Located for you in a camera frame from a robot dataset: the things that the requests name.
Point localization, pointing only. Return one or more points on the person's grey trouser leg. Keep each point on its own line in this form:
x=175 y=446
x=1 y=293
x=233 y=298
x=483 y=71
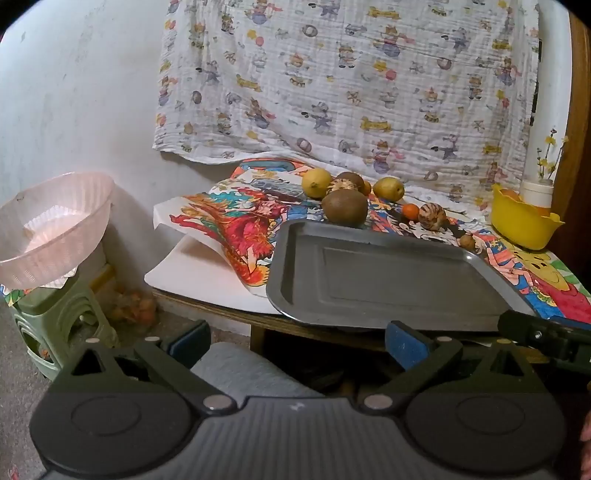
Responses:
x=249 y=369

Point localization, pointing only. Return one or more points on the person's right hand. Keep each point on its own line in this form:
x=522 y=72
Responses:
x=586 y=434

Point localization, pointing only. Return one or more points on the cartoon boy poster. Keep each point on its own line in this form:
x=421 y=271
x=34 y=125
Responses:
x=263 y=168

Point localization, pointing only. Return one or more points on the pink plastic basket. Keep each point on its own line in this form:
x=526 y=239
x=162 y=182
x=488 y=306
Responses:
x=60 y=230

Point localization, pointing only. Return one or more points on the Winnie the Pooh cloth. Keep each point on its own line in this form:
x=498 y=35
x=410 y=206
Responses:
x=545 y=272

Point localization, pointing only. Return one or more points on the orange in yellow bowl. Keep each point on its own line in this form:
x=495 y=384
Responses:
x=508 y=194

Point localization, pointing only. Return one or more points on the white printed blanket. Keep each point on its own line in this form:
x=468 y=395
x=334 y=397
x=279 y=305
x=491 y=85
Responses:
x=346 y=92

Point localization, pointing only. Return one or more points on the small brown longan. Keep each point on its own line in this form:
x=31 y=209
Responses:
x=467 y=241

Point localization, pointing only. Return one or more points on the yellow lemon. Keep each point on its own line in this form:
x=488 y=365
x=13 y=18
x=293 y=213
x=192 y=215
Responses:
x=316 y=183

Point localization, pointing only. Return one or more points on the striped pepino melon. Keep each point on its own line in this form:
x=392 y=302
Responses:
x=340 y=185
x=431 y=216

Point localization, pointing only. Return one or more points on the large brown kiwi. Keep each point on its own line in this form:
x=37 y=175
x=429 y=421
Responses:
x=345 y=207

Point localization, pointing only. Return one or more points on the bag of onions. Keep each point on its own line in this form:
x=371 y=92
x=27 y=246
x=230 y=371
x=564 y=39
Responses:
x=134 y=307

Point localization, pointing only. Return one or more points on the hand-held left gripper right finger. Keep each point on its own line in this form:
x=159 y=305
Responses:
x=406 y=345

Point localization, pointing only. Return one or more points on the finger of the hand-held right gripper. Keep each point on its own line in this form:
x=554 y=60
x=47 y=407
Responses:
x=540 y=334

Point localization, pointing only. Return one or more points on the yellow green pear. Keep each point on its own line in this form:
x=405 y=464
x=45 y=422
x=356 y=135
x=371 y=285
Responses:
x=388 y=188

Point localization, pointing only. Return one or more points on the white pipe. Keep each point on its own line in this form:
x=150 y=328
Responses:
x=549 y=69

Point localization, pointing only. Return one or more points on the wooden table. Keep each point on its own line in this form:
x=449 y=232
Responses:
x=221 y=314

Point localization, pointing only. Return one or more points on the white and orange cup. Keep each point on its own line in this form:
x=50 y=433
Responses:
x=535 y=194

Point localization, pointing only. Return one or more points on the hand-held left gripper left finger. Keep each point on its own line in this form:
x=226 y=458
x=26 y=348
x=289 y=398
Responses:
x=187 y=340

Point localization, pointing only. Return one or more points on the yellow plastic bowl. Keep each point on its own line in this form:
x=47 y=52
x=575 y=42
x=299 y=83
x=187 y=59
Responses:
x=521 y=226

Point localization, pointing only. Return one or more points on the grey metal tray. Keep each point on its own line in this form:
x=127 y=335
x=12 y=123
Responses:
x=392 y=277

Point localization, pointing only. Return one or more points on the black-haired manga character poster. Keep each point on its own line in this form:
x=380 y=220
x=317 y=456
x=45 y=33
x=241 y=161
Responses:
x=397 y=228

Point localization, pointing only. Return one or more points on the colourful cartoon table cover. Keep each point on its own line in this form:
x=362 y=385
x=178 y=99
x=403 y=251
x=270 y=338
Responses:
x=194 y=272

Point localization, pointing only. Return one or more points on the green plastic stool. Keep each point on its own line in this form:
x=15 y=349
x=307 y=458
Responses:
x=64 y=318

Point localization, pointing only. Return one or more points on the brown wooden board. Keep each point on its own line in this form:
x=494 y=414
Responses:
x=579 y=138

